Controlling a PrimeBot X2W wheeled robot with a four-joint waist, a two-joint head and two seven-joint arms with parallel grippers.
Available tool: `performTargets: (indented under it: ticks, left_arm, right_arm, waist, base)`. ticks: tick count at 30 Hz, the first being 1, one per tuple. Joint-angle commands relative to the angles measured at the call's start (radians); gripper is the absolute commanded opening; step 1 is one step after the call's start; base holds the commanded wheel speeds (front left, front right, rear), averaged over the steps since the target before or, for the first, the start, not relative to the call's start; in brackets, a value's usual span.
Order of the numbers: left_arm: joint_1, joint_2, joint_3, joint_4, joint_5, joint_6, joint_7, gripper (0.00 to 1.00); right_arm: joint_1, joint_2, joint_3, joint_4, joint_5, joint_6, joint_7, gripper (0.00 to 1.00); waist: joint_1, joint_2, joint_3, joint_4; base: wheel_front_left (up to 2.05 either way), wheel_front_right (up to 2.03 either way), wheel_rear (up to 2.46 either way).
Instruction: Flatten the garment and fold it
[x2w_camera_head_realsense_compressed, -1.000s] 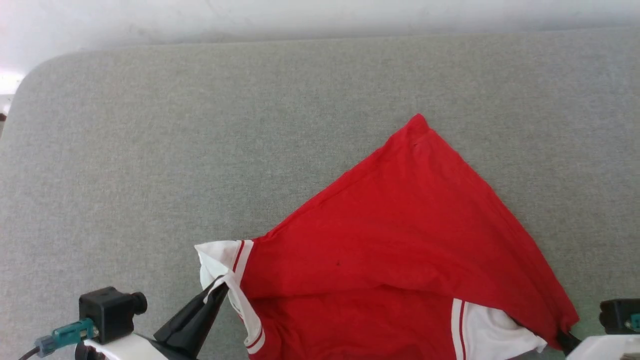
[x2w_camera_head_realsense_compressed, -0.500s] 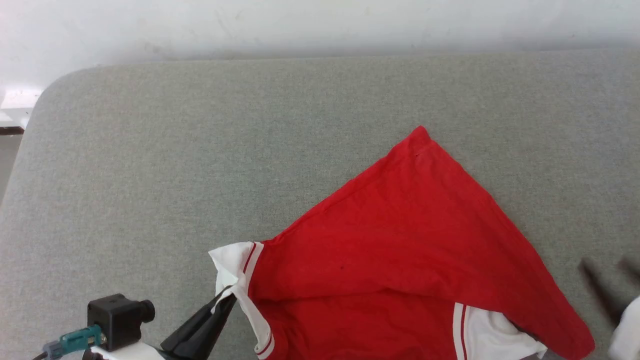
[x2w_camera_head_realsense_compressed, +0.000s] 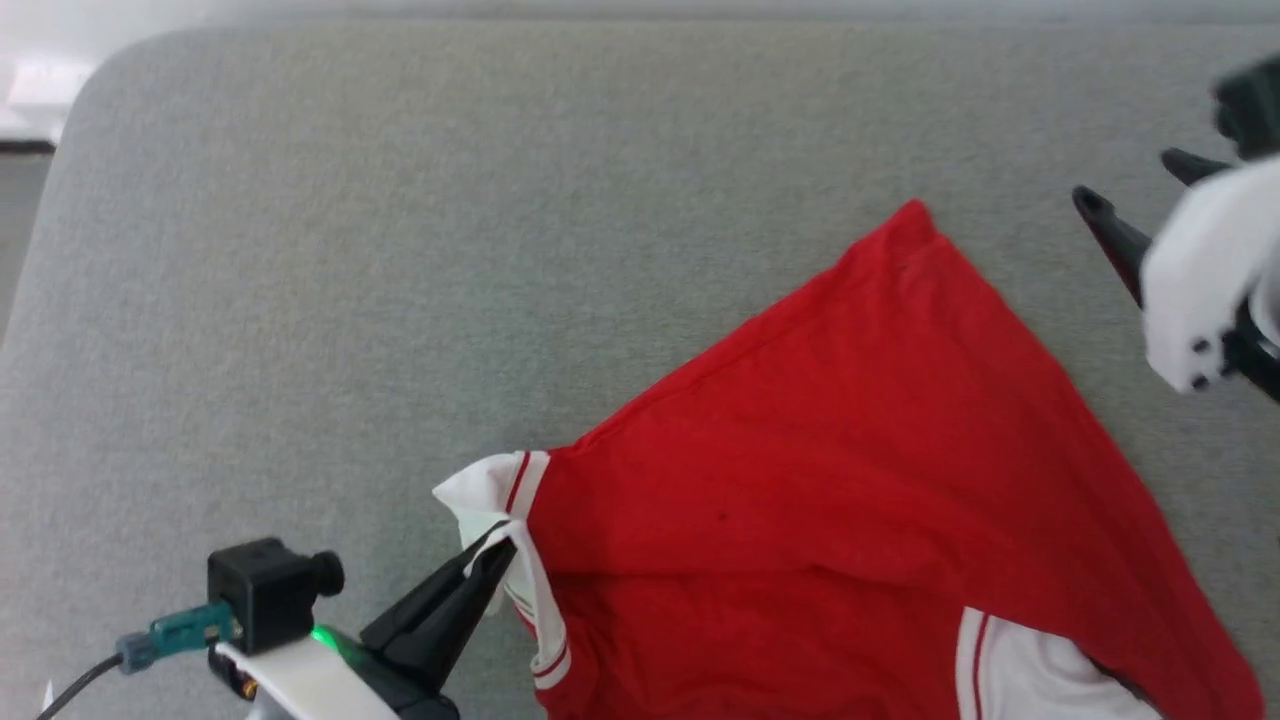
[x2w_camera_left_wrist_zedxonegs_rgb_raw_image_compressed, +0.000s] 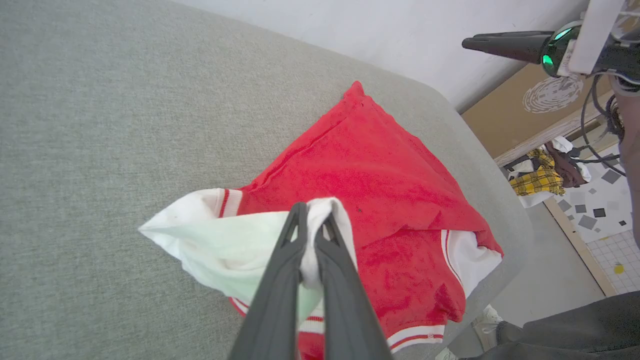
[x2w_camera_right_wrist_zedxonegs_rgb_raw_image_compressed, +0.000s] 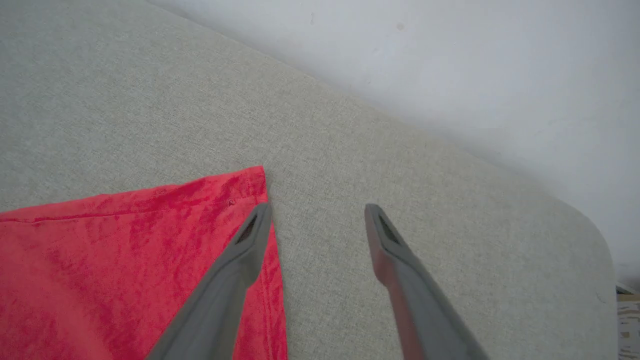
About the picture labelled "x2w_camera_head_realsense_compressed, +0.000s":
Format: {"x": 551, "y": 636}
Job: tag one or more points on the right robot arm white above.
{"x": 1265, "y": 365}

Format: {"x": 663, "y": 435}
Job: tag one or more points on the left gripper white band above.
{"x": 300, "y": 685}

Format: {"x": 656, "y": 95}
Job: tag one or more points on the red basketball jersey white trim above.
{"x": 860, "y": 480}

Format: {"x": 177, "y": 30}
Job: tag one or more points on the grey fabric sofa cushion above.
{"x": 400, "y": 300}

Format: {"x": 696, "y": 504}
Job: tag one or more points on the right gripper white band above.
{"x": 1200, "y": 280}

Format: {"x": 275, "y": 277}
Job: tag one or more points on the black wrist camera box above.
{"x": 260, "y": 590}
{"x": 1250, "y": 105}

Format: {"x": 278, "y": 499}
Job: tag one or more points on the white wall box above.
{"x": 45, "y": 95}

